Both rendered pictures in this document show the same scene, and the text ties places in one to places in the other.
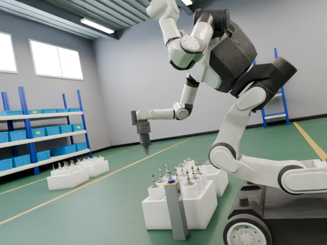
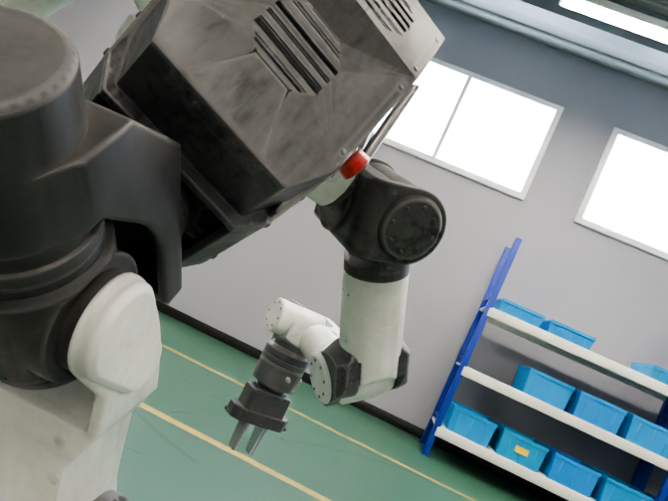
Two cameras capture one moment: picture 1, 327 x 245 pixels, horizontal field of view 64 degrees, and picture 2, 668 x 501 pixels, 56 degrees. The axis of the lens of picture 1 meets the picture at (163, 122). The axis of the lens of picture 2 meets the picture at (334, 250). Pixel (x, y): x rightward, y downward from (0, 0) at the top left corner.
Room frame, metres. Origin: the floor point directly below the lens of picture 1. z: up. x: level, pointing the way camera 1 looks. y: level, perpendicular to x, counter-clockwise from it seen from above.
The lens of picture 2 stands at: (1.38, -1.02, 0.79)
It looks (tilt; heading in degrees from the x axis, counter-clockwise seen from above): 5 degrees up; 75
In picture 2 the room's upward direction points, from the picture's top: 25 degrees clockwise
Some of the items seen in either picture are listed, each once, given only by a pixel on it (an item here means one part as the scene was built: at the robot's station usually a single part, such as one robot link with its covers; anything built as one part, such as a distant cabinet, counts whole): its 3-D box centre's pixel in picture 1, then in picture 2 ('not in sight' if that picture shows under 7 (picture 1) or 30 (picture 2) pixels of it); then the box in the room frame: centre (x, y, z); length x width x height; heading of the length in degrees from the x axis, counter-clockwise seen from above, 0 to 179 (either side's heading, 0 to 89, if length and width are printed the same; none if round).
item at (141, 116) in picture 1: (140, 118); (289, 333); (1.67, 0.14, 0.70); 0.11 x 0.11 x 0.11; 13
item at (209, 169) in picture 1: (210, 175); not in sight; (2.11, -0.30, 0.16); 0.10 x 0.10 x 0.18
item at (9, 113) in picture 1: (7, 114); (662, 379); (5.52, 3.24, 1.38); 0.50 x 0.38 x 0.11; 67
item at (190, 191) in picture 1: (191, 198); not in sight; (1.60, -0.09, 0.16); 0.10 x 0.10 x 0.18
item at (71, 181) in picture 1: (68, 178); not in sight; (3.68, 1.46, 0.09); 0.39 x 0.39 x 0.18; 73
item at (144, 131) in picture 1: (144, 135); (268, 392); (1.68, 0.13, 0.59); 0.13 x 0.10 x 0.12; 15
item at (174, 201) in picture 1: (176, 210); not in sight; (1.46, 0.02, 0.16); 0.07 x 0.07 x 0.31; 68
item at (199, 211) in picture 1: (181, 203); not in sight; (1.75, -0.02, 0.09); 0.39 x 0.39 x 0.18; 68
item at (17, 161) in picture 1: (15, 162); (614, 492); (5.53, 3.26, 0.36); 0.50 x 0.38 x 0.21; 68
